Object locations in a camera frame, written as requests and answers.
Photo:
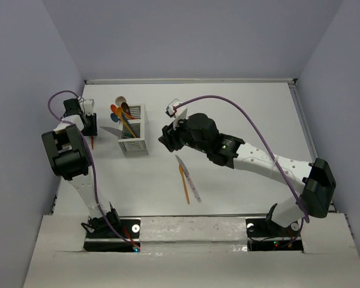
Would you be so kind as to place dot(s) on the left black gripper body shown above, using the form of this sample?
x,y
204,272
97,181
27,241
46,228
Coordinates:
x,y
90,128

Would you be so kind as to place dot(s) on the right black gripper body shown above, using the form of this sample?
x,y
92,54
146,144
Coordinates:
x,y
180,136

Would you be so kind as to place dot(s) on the blue plastic spoon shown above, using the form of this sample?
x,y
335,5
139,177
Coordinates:
x,y
114,118

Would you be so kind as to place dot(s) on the red-orange plastic spoon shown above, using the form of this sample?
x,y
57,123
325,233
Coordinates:
x,y
113,108

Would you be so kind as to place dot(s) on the steel knife green handle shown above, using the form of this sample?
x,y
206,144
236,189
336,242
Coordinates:
x,y
114,131

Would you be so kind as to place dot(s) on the orange plastic knife long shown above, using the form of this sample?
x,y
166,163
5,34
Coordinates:
x,y
129,127

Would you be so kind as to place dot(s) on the steel knife pink handle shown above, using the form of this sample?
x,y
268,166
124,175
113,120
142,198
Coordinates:
x,y
187,176

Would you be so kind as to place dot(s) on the beige wooden spoon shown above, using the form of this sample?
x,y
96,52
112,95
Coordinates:
x,y
119,100

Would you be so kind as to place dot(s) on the dark brown wooden spoon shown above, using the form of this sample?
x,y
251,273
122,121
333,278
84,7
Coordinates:
x,y
126,110

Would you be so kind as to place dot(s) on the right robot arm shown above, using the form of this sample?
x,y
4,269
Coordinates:
x,y
229,151

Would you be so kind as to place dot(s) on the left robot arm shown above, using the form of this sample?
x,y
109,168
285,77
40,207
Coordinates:
x,y
69,158

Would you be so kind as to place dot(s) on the orange plastic knife front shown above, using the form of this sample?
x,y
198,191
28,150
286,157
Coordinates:
x,y
184,184

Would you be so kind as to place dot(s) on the white two-compartment utensil caddy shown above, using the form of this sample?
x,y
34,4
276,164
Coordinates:
x,y
140,144

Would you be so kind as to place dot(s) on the white foam front board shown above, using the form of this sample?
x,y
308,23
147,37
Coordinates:
x,y
58,262

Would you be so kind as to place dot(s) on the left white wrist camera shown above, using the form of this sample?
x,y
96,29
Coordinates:
x,y
87,106

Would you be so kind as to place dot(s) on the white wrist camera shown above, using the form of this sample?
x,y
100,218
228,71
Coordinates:
x,y
175,112
87,106

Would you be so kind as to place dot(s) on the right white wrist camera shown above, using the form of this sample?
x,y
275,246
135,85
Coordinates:
x,y
175,112

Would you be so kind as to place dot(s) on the aluminium rail back edge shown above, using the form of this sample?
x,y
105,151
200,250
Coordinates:
x,y
186,81

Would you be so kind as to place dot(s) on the aluminium rail edge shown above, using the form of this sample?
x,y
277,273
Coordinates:
x,y
312,144
186,81

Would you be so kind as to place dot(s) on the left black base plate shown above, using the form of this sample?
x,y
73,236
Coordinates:
x,y
127,239

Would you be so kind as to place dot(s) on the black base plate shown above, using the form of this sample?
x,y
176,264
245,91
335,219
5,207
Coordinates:
x,y
267,236
127,239

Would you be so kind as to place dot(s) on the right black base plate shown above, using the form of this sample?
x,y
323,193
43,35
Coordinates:
x,y
267,236

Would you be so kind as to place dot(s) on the aluminium rail right edge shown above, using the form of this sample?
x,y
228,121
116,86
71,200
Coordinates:
x,y
312,144

